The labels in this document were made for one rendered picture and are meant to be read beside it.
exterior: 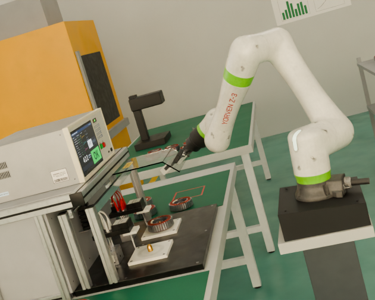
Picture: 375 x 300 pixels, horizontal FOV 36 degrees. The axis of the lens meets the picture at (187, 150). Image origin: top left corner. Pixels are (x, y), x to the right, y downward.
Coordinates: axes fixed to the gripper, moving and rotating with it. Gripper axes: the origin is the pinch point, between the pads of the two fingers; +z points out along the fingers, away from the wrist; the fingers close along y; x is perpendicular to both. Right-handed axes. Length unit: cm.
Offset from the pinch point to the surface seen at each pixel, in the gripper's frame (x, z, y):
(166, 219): -17.6, -3.8, -32.2
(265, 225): -60, 48, 106
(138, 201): -4.7, -1.7, -35.7
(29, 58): 194, 189, 212
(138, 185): 2.1, 6.5, -18.6
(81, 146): 22, -18, -59
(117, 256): -17, 2, -61
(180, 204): -16.0, 6.3, -4.8
